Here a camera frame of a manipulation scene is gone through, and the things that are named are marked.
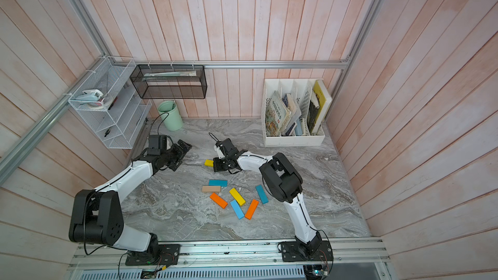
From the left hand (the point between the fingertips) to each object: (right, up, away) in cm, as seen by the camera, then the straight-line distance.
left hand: (189, 153), depth 91 cm
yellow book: (+65, +26, +1) cm, 70 cm away
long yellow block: (+23, -20, -3) cm, 31 cm away
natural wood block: (+10, -18, +4) cm, 21 cm away
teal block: (+12, -15, +3) cm, 19 cm away
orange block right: (+30, -25, -5) cm, 39 cm away
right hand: (+10, -7, +7) cm, 14 cm away
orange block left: (+15, -21, -4) cm, 26 cm away
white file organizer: (+50, +19, +5) cm, 53 cm away
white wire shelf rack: (-26, +12, -12) cm, 31 cm away
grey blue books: (+54, +13, +12) cm, 57 cm away
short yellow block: (+8, -6, +9) cm, 13 cm away
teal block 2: (+35, -19, -1) cm, 40 cm away
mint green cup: (-15, +17, +19) cm, 30 cm away
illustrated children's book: (+44, +19, +10) cm, 49 cm away
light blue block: (+23, -24, -7) cm, 34 cm away
